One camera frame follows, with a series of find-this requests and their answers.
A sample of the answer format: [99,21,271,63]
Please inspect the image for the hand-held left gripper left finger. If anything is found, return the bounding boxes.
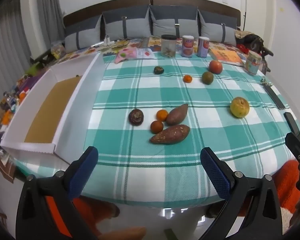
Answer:
[16,146,100,240]

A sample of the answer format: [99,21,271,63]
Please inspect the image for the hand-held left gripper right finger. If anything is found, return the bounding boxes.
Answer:
[197,147,283,240]

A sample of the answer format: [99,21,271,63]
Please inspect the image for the long sweet potato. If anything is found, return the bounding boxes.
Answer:
[149,124,191,145]

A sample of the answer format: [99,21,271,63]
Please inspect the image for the plump sweet potato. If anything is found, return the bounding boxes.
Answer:
[165,103,189,126]

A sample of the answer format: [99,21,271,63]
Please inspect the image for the white cardboard box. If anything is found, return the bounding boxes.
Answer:
[0,52,108,167]

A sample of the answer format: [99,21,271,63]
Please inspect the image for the large dark mangosteen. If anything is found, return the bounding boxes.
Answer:
[128,109,144,126]

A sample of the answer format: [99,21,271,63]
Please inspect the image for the dark orange tangerine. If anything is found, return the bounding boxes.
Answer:
[150,120,164,134]

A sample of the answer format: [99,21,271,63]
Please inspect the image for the bright orange tangerine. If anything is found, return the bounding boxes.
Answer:
[156,109,169,122]

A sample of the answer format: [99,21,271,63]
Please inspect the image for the green citrus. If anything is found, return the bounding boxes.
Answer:
[201,71,214,85]

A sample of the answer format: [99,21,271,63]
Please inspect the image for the red apple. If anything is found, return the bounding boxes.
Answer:
[209,60,223,75]

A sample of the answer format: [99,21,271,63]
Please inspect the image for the orange knitted garment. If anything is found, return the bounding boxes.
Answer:
[45,159,300,240]

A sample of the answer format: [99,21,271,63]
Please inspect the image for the black rectangular device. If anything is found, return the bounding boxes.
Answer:
[284,112,300,142]

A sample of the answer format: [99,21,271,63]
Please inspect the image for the black phone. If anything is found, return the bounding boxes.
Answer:
[264,84,290,110]

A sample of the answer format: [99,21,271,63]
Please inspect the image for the purple cloth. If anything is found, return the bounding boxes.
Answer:
[19,76,42,90]

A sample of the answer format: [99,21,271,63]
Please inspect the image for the clear jar printed label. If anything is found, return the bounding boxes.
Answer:
[244,51,262,75]

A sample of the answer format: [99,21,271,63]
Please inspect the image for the green cushion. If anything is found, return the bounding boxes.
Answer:
[27,64,44,74]

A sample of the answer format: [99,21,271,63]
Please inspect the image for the orange book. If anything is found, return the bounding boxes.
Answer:
[209,49,244,67]

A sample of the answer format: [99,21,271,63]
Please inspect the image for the dark wooden chair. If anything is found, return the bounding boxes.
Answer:
[30,47,53,65]

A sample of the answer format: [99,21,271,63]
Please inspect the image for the pink patterned pouch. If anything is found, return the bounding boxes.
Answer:
[114,49,138,64]

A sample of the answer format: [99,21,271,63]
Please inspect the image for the clear snack bag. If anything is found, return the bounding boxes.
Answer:
[51,44,66,60]

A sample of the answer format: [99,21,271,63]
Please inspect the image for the orange labelled can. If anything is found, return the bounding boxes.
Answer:
[196,37,210,58]
[181,35,194,58]

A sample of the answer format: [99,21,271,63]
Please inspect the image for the black bag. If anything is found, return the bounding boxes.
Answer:
[236,30,274,58]

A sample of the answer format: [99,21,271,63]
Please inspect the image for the white snack packet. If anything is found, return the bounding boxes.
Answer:
[136,49,157,59]

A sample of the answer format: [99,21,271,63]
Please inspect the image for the grey pillow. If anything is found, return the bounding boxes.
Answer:
[64,15,102,54]
[149,5,200,38]
[102,11,152,40]
[197,10,238,47]

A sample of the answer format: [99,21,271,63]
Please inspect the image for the clear jar black lid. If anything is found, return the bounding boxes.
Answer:
[161,34,177,57]

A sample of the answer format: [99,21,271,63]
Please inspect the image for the white pleated curtain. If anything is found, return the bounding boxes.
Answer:
[0,0,33,93]

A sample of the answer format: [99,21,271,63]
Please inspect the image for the grey curtain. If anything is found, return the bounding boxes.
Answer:
[36,0,63,43]

